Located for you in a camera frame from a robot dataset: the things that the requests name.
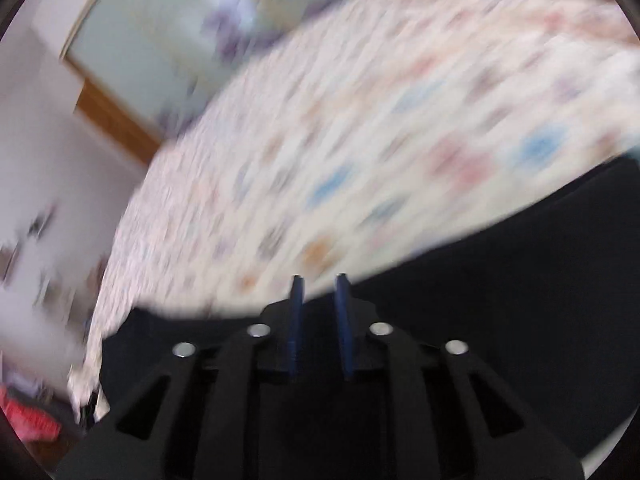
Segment black pants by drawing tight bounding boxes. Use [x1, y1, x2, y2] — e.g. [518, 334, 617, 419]
[106, 156, 639, 479]

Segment red stuffed toys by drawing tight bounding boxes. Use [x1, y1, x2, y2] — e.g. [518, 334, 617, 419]
[0, 385, 62, 443]

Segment floral bed sheet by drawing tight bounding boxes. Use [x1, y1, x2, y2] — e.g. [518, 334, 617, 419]
[68, 0, 639, 414]

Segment glass sliding wardrobe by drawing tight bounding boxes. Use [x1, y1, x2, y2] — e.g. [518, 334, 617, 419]
[64, 0, 341, 164]

